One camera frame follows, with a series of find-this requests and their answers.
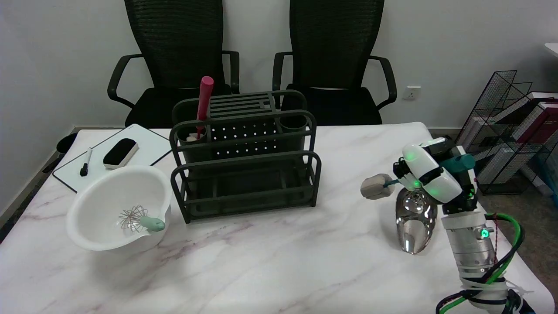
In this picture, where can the black whiteboard eraser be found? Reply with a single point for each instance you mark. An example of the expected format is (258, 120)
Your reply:
(120, 153)

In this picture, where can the white mixing bowl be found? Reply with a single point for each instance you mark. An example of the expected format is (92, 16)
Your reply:
(117, 209)

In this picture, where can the dark green kitchen storage rack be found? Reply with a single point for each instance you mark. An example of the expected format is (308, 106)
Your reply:
(244, 174)

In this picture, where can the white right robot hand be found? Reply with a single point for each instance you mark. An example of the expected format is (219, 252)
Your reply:
(429, 173)

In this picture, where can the black round floor base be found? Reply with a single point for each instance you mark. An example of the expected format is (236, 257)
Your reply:
(65, 144)

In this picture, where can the black marker pen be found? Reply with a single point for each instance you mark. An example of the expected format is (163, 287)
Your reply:
(85, 162)

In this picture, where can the blue sponge bottle brush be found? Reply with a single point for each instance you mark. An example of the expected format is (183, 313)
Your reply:
(378, 186)

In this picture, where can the white dry erase board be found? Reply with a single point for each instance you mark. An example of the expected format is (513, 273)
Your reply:
(148, 146)

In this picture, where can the white wall socket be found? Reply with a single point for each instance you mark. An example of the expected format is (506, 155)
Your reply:
(411, 92)

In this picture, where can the stacked books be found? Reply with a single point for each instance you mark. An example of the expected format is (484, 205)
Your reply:
(523, 131)

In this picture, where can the black mesh office chair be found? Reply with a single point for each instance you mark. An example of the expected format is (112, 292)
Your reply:
(174, 56)
(335, 56)

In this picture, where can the red sponge bottle brush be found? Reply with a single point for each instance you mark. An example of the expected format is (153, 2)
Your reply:
(203, 109)

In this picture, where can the shiny metal scoop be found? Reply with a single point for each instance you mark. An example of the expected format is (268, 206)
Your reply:
(415, 222)

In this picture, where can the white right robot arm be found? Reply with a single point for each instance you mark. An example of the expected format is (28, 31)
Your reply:
(475, 257)

